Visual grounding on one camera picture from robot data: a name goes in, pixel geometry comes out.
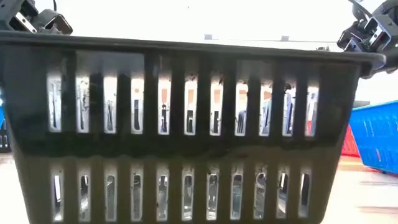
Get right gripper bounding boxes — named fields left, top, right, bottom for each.
left=338, top=11, right=398, bottom=74

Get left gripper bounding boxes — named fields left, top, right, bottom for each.
left=14, top=6, right=74, bottom=35

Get red slotted plastic basket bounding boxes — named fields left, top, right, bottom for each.
left=341, top=124, right=361, bottom=158

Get black slotted plastic basket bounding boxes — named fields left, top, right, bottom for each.
left=0, top=30, right=387, bottom=224

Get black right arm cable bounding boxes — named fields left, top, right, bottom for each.
left=349, top=0, right=373, bottom=19

